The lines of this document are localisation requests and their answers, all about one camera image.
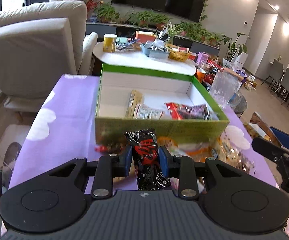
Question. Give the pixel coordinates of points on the black red snack packet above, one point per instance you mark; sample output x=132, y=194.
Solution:
x=147, y=152

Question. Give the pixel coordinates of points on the white round coffee table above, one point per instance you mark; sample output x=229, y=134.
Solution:
x=134, y=60

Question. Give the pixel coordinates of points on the wicker basket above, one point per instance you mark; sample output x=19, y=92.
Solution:
x=179, y=55

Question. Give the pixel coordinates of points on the white snack packet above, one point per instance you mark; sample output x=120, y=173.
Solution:
x=147, y=112

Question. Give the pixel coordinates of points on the red flower arrangement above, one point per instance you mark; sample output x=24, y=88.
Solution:
x=92, y=2

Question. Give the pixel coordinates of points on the grey-blue storage basket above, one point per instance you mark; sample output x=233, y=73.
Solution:
x=155, y=53

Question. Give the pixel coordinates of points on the clear packet of brown snacks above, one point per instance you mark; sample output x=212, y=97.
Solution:
x=232, y=155

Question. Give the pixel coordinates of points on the grey television cabinet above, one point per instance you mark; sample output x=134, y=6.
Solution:
x=97, y=27

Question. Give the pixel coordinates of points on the beige snack packet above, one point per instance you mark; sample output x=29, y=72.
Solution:
x=134, y=102

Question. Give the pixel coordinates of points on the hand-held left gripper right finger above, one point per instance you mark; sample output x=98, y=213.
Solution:
x=164, y=162

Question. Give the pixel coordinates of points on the brown cardboard box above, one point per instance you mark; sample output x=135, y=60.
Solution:
x=259, y=127

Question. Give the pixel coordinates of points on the yellow can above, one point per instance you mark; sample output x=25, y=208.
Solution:
x=110, y=43

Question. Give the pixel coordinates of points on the purple floral tablecloth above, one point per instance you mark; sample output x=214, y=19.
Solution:
x=67, y=110

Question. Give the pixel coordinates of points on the white air purifier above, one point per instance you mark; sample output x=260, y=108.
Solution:
x=242, y=60

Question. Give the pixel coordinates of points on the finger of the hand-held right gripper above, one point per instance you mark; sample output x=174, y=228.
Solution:
x=269, y=150
x=284, y=138

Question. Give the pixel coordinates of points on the dark purple snack packet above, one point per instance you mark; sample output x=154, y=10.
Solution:
x=194, y=111

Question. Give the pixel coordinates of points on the beige armchair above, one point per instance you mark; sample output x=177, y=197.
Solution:
x=29, y=55

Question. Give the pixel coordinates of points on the red orange box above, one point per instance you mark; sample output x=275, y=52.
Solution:
x=145, y=37

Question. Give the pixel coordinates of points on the spider plant in vase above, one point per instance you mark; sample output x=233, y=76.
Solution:
x=173, y=32

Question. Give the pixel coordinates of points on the small purple gift box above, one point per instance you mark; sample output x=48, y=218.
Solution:
x=202, y=59

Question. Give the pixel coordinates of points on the red snack bag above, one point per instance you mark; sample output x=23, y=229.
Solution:
x=213, y=75

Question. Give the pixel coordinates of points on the orange cup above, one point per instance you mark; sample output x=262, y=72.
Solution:
x=201, y=75

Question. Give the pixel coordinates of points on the dark marble round table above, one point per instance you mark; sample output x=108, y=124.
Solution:
x=242, y=105

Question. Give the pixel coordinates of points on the large leafy floor plant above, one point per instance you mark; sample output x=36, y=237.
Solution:
x=232, y=47

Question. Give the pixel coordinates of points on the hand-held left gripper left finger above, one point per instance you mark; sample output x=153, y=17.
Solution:
x=127, y=161

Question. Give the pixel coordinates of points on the green cardboard box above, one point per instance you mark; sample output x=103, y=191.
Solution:
x=184, y=130

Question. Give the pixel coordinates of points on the pale teal box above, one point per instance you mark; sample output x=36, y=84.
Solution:
x=122, y=40

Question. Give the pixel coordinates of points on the row of potted plants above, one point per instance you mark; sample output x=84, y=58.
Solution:
x=144, y=17

